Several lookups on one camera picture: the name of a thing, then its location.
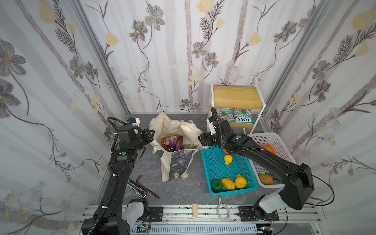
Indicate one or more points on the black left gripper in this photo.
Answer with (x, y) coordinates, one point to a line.
(147, 134)

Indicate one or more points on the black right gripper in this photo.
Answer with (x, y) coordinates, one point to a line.
(206, 139)

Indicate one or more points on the pink dragon fruit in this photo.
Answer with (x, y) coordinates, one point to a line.
(166, 147)

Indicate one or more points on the purple eggplant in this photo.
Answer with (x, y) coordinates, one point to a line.
(175, 143)

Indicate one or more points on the cream canvas grocery bag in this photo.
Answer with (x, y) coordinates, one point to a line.
(175, 163)

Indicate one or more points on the green candy bag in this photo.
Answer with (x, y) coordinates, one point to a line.
(189, 146)

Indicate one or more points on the orange candy bag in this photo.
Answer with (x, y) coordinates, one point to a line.
(166, 140)

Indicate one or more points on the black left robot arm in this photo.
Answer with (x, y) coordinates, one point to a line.
(110, 218)

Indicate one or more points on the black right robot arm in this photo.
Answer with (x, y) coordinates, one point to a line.
(297, 179)

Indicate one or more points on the teal red candy bag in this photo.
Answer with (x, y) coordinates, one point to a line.
(225, 113)

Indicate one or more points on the Fox's candy bag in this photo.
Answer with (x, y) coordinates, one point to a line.
(243, 116)

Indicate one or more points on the teal plastic basket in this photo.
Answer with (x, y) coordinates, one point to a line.
(216, 169)

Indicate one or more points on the yellow lemon upper right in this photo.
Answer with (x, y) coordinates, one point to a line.
(228, 159)

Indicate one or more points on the white wooden shelf rack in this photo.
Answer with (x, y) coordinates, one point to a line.
(239, 97)

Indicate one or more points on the yellow oval mango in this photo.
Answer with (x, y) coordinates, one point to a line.
(228, 184)

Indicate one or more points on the dark allen key tools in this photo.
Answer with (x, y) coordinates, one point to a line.
(140, 189)

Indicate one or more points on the yellow pear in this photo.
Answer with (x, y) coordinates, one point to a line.
(240, 182)

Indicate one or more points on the white plastic basket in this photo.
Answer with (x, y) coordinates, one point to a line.
(280, 150)

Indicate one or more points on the yellow orange round fruit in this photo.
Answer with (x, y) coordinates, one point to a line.
(268, 148)

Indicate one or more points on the small wooden block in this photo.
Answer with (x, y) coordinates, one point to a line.
(195, 211)

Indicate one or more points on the brown potato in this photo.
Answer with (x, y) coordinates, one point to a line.
(266, 179)

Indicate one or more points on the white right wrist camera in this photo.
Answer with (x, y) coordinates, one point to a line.
(211, 127)

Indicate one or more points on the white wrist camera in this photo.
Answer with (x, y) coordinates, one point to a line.
(135, 121)
(211, 127)

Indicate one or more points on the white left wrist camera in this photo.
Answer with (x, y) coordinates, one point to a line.
(135, 121)

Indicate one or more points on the aluminium rail frame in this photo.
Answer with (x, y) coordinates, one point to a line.
(229, 220)

